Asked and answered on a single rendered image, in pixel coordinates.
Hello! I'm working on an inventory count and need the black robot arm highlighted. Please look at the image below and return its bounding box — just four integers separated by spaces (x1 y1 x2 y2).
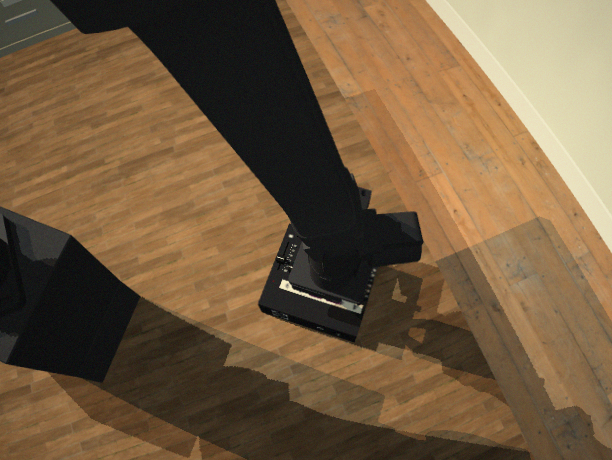
0 0 424 318

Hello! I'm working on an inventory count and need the black lighting desk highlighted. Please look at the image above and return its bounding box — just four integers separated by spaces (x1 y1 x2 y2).
258 223 378 342

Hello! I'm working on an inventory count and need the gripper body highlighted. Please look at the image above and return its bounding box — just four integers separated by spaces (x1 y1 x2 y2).
288 243 372 306

